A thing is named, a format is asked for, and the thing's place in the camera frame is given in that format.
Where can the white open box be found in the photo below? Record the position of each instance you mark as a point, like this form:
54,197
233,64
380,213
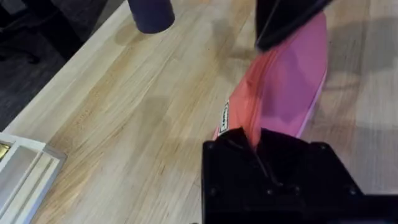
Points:
25,177

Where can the black office chair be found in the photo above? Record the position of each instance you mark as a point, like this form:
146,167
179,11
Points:
34,28

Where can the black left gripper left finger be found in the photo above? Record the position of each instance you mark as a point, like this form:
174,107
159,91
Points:
228,174

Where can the pink soft zip bag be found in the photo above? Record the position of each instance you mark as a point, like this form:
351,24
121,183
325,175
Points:
280,90

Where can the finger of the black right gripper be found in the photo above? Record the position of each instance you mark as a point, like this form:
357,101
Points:
280,21

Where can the dark blue cylinder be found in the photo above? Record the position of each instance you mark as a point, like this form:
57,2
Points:
151,15

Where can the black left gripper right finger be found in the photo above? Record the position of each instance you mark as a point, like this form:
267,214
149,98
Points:
311,168

